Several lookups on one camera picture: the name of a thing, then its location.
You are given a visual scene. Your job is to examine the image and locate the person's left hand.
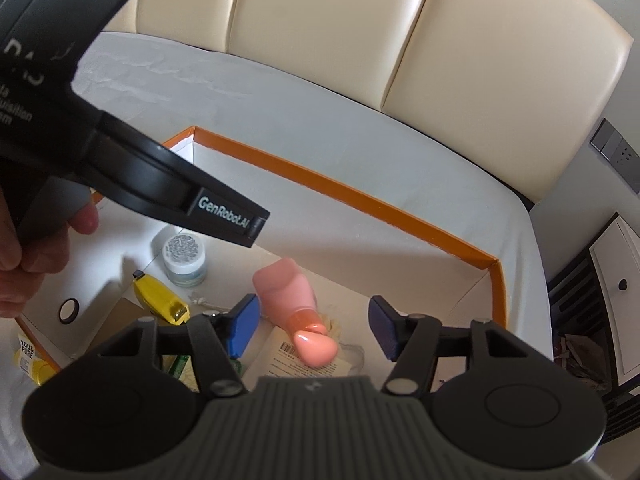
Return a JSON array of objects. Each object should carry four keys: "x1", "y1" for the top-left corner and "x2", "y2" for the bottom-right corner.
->
[{"x1": 0, "y1": 193, "x2": 99, "y2": 318}]

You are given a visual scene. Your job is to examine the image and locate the light grey bed sheet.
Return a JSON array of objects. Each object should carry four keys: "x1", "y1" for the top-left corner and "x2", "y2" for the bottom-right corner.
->
[{"x1": 73, "y1": 32, "x2": 552, "y2": 354}]

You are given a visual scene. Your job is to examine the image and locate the clear pink label case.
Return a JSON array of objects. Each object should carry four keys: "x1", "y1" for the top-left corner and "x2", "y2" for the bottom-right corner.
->
[{"x1": 254, "y1": 314, "x2": 364, "y2": 378}]

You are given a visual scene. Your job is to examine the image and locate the white black bedside table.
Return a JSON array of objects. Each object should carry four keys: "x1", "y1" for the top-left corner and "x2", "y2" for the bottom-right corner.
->
[{"x1": 548, "y1": 214, "x2": 639, "y2": 443}]

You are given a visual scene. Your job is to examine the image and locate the green spray bottle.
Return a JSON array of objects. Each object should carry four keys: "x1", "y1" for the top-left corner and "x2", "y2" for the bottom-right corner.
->
[{"x1": 167, "y1": 353, "x2": 246, "y2": 394}]

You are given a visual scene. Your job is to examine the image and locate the pink lotion bottle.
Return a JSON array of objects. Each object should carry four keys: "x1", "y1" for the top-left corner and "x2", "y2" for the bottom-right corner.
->
[{"x1": 252, "y1": 258, "x2": 326, "y2": 336}]

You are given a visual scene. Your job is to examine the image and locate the small grey white jar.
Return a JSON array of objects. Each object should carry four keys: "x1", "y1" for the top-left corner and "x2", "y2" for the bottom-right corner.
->
[{"x1": 162, "y1": 233, "x2": 207, "y2": 288}]

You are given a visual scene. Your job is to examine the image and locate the yellow tape measure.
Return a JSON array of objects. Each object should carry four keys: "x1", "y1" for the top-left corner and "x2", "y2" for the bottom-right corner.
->
[{"x1": 132, "y1": 270, "x2": 191, "y2": 326}]

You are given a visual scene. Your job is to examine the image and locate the cream leather headboard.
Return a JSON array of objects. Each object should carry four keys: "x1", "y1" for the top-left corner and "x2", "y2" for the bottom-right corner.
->
[{"x1": 108, "y1": 0, "x2": 634, "y2": 202}]

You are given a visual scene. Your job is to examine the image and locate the orange cardboard box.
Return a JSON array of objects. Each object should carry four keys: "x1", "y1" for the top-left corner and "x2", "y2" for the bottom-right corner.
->
[{"x1": 17, "y1": 127, "x2": 508, "y2": 382}]

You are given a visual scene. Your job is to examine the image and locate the grey wall switch panel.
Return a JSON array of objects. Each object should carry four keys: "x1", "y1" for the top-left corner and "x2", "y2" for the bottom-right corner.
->
[{"x1": 590, "y1": 118, "x2": 640, "y2": 194}]

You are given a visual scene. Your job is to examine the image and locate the yellow tube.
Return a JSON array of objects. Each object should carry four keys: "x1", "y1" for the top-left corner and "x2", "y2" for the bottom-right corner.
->
[{"x1": 14, "y1": 333, "x2": 56, "y2": 386}]

